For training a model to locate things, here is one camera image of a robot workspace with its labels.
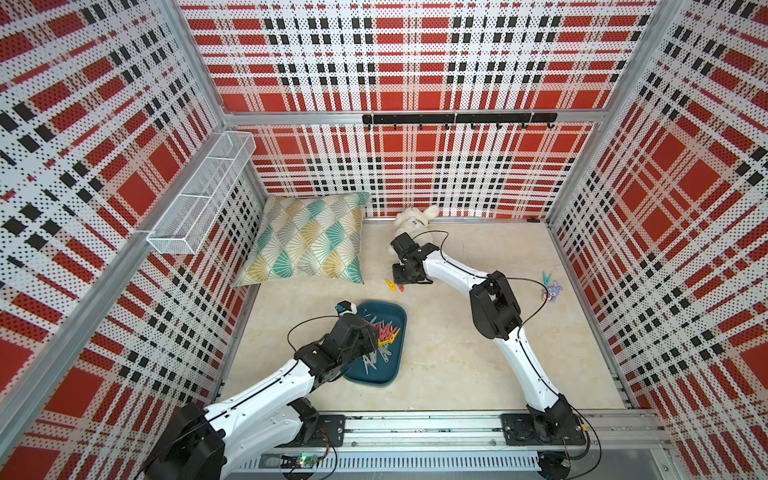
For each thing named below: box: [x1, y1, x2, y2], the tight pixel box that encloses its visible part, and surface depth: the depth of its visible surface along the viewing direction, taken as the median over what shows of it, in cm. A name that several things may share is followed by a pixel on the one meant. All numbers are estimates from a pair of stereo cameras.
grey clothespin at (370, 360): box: [362, 350, 377, 375], surface depth 86 cm
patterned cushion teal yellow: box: [234, 192, 370, 288], surface depth 95 cm
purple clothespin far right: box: [542, 281, 564, 302], surface depth 98 cm
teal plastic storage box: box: [343, 300, 407, 387], surface depth 88 cm
